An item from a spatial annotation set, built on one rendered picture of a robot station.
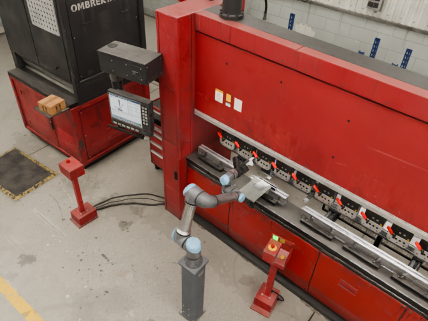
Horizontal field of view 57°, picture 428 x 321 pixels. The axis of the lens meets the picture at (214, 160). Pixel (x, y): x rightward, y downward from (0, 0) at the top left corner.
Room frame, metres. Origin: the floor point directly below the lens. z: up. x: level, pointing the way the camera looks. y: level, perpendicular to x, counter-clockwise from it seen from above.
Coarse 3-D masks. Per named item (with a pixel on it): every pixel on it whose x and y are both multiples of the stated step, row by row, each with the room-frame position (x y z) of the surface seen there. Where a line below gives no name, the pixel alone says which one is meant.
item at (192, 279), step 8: (184, 256) 1.93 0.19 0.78; (184, 264) 1.85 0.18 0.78; (184, 272) 1.84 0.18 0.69; (192, 272) 1.78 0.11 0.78; (200, 272) 1.83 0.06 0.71; (184, 280) 1.84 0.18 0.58; (192, 280) 1.79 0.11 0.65; (200, 280) 1.84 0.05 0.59; (184, 288) 1.84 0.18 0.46; (192, 288) 1.79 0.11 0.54; (200, 288) 1.84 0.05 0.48; (184, 296) 1.84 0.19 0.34; (192, 296) 1.79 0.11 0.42; (200, 296) 1.84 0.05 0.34; (184, 304) 1.84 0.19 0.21; (192, 304) 1.79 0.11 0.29; (200, 304) 1.85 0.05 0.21; (184, 312) 1.84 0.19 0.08; (192, 312) 1.79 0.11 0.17; (200, 312) 1.85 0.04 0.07; (192, 320) 1.79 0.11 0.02
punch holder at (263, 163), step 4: (260, 152) 2.64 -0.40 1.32; (264, 152) 2.62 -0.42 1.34; (260, 156) 2.64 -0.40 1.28; (264, 156) 2.61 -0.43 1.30; (268, 156) 2.59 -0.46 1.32; (256, 160) 2.66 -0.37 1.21; (260, 160) 2.63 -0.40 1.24; (264, 160) 2.61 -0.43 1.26; (268, 160) 2.58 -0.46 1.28; (272, 160) 2.59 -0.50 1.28; (260, 164) 2.62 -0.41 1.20; (264, 164) 2.61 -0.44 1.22; (268, 164) 2.58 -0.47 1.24; (264, 168) 2.60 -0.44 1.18; (268, 168) 2.57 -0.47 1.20
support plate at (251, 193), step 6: (252, 180) 2.63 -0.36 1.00; (258, 180) 2.63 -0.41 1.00; (246, 186) 2.55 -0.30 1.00; (252, 186) 2.55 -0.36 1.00; (270, 186) 2.57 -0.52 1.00; (246, 192) 2.47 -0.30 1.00; (252, 192) 2.47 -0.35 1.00; (258, 192) 2.48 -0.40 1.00; (264, 192) 2.48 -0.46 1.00; (252, 198) 2.40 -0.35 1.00; (258, 198) 2.41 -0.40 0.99
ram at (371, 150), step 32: (224, 64) 2.94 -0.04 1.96; (256, 64) 2.74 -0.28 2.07; (224, 96) 2.92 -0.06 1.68; (256, 96) 2.72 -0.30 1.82; (288, 96) 2.54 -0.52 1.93; (320, 96) 2.38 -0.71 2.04; (352, 96) 2.25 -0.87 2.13; (224, 128) 2.91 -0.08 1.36; (256, 128) 2.69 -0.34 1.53; (288, 128) 2.51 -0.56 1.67; (320, 128) 2.35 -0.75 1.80; (352, 128) 2.21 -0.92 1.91; (384, 128) 2.08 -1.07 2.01; (416, 128) 1.98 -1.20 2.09; (320, 160) 2.30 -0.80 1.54; (352, 160) 2.16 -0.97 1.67; (384, 160) 2.04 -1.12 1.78; (416, 160) 1.93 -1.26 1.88; (352, 192) 2.11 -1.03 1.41; (384, 192) 1.99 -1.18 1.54; (416, 192) 1.87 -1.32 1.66; (416, 224) 1.82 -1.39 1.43
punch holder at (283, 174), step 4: (276, 160) 2.53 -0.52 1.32; (276, 164) 2.53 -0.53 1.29; (280, 164) 2.51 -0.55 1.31; (284, 164) 2.49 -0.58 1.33; (280, 168) 2.50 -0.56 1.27; (284, 168) 2.48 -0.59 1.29; (288, 168) 2.46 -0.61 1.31; (292, 168) 2.46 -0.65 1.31; (280, 172) 2.50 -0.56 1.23; (284, 172) 2.48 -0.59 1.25; (288, 172) 2.46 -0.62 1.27; (292, 172) 2.47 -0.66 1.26; (280, 176) 2.49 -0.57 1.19; (284, 176) 2.47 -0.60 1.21; (288, 176) 2.45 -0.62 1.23; (292, 176) 2.50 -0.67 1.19; (288, 180) 2.44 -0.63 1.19
